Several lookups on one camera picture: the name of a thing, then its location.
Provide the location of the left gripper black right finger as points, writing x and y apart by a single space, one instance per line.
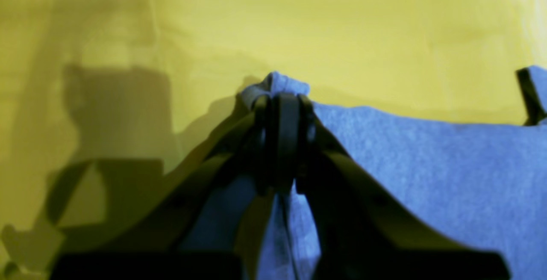
364 233

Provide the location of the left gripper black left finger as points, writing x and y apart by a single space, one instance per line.
191 234

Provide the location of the grey t-shirt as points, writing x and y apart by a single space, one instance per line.
482 184

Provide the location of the yellow table cloth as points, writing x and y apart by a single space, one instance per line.
107 104

